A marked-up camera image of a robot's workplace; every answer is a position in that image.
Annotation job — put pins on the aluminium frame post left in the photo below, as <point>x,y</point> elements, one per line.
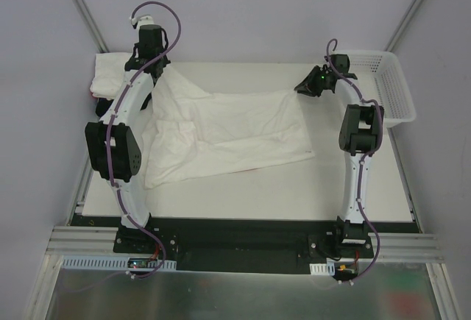
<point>91,26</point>

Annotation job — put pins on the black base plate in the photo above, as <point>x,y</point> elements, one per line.
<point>285,262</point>

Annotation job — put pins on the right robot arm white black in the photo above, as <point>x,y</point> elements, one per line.
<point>360,136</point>

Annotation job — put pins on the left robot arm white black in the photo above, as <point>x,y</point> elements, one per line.
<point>113,148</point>

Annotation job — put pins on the white t shirt red print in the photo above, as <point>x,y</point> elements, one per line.
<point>194,133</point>

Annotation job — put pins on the white slotted cable duct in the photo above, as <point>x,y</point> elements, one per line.
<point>331,268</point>
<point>110,263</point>

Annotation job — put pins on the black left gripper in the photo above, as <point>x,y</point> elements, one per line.
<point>148,62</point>

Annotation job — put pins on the aluminium frame post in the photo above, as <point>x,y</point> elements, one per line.
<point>91,26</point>
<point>401,29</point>

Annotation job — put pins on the white slotted cable duct right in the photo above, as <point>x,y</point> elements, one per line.
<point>331,268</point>

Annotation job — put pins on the folded white t shirt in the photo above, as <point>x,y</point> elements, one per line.
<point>109,74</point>

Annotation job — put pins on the folded black t shirt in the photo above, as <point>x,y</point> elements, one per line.
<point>102,106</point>

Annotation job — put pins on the white plastic basket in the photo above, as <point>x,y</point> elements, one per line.
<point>380,77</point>

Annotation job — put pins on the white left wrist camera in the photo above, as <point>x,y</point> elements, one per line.
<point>139,21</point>

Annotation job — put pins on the aluminium side rail right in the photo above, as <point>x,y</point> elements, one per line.
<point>406,188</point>

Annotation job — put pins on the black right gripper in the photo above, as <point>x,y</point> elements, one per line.
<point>318,82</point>

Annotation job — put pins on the white slotted cable duct left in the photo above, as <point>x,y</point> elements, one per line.
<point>110,263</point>

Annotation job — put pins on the aluminium frame post right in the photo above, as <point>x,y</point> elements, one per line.
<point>401,29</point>

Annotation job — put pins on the aluminium front rail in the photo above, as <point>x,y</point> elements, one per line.
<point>102,241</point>

